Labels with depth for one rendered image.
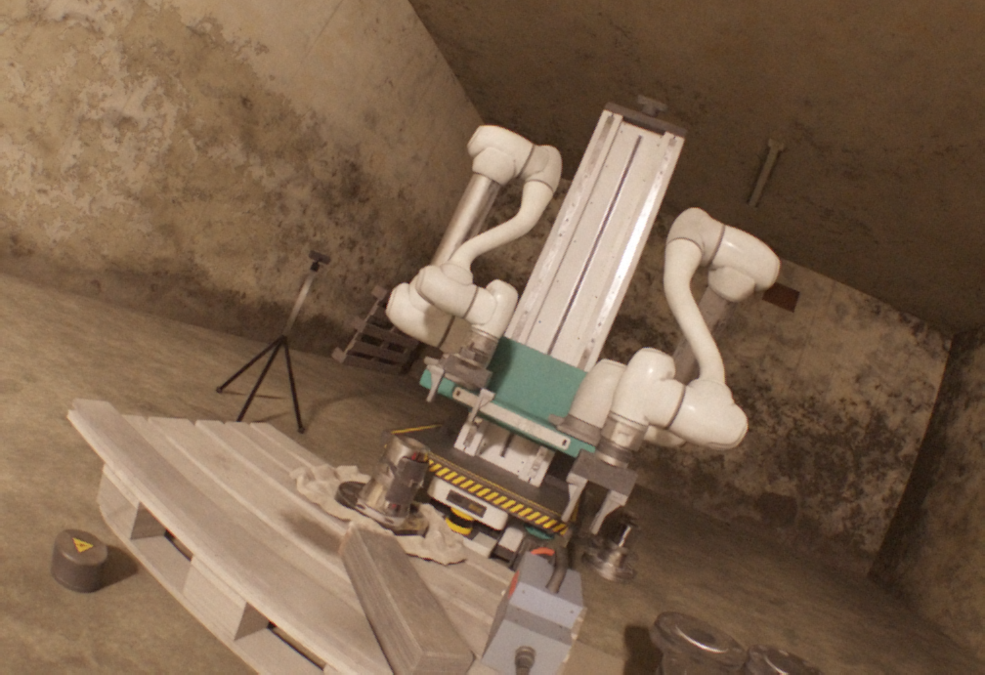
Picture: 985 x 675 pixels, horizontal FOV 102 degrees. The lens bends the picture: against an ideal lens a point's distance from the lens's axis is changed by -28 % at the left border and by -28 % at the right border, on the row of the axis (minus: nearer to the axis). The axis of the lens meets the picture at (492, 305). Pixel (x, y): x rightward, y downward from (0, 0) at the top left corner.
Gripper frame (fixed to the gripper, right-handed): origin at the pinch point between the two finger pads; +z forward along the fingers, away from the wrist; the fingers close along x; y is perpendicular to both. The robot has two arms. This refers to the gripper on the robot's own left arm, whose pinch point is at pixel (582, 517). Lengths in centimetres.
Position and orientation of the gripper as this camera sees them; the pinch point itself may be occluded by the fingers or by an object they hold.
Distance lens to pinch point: 118.6
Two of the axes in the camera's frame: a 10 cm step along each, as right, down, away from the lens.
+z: -4.1, 9.1, -0.7
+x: 9.0, 3.9, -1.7
